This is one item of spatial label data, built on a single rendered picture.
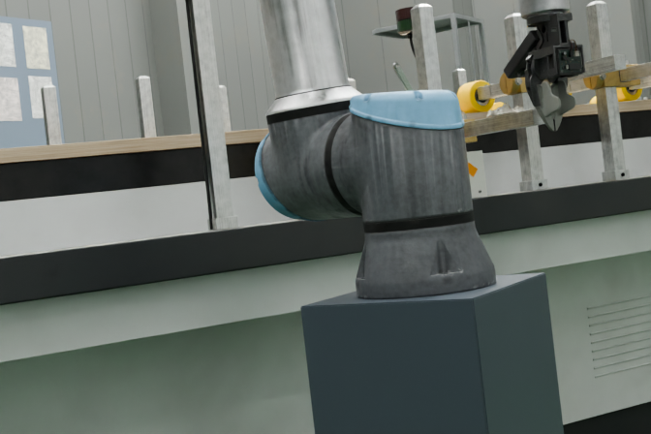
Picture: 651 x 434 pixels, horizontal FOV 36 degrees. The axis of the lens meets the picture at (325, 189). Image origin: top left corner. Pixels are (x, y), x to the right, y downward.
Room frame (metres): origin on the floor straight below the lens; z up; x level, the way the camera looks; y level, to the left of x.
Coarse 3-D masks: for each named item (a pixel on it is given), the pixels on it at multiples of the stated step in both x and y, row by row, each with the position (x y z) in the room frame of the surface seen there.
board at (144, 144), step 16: (480, 112) 2.47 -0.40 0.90; (576, 112) 2.61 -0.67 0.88; (592, 112) 2.63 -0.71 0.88; (64, 144) 1.99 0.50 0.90; (80, 144) 2.00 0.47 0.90; (96, 144) 2.02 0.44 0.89; (112, 144) 2.03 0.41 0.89; (128, 144) 2.05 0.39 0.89; (144, 144) 2.07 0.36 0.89; (160, 144) 2.08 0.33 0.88; (176, 144) 2.10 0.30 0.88; (192, 144) 2.11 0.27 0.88; (0, 160) 1.93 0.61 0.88; (16, 160) 1.94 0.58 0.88; (32, 160) 1.96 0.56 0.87
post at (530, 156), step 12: (516, 24) 2.27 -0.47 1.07; (516, 36) 2.27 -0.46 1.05; (516, 48) 2.27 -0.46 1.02; (516, 96) 2.28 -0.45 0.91; (528, 96) 2.28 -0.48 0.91; (528, 108) 2.27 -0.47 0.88; (516, 132) 2.30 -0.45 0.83; (528, 132) 2.27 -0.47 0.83; (528, 144) 2.27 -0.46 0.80; (528, 156) 2.27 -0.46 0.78; (540, 156) 2.28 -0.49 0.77; (528, 168) 2.27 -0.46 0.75; (540, 168) 2.28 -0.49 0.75; (528, 180) 2.28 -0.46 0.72
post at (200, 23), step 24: (192, 0) 1.91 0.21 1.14; (192, 24) 1.92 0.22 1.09; (192, 48) 1.92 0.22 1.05; (216, 72) 1.92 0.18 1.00; (216, 96) 1.92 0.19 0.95; (216, 120) 1.92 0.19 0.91; (216, 144) 1.92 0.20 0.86; (216, 168) 1.91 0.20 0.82; (216, 192) 1.91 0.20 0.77; (216, 216) 1.91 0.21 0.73
